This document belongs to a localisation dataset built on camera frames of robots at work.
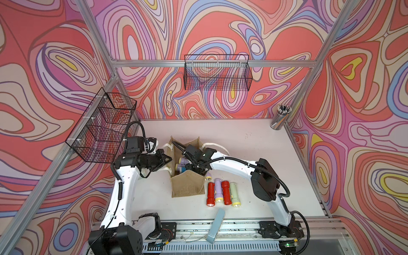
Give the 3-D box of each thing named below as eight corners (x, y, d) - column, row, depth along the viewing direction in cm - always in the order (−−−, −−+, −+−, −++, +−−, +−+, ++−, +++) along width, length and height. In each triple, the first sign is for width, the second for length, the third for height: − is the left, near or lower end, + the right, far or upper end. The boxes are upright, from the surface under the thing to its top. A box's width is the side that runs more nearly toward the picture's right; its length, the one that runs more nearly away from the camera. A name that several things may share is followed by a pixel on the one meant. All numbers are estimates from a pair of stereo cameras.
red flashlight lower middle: (223, 205, 83) (223, 203, 80) (221, 183, 90) (222, 180, 88) (230, 205, 83) (231, 203, 80) (228, 183, 90) (229, 180, 88)
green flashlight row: (231, 206, 82) (232, 205, 80) (229, 183, 90) (230, 181, 88) (240, 206, 82) (241, 205, 80) (237, 183, 90) (237, 181, 88)
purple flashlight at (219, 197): (214, 202, 83) (215, 200, 81) (214, 180, 91) (214, 178, 89) (223, 202, 83) (223, 200, 81) (221, 180, 91) (222, 178, 89)
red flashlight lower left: (206, 206, 82) (206, 204, 80) (206, 183, 90) (206, 181, 88) (214, 206, 82) (215, 204, 80) (214, 183, 90) (214, 181, 88)
